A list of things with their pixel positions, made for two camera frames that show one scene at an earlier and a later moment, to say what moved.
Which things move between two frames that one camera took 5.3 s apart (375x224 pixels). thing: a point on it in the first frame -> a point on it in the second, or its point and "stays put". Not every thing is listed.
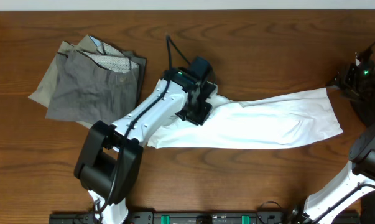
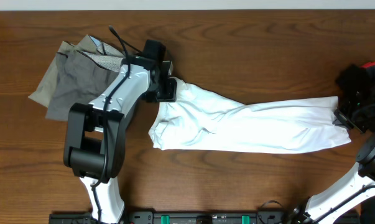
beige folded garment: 41,92 stays put
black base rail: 212,217 stays put
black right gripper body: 351,74 -> 362,116
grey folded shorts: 94,81 stays put
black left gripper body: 198,112 -> 167,86
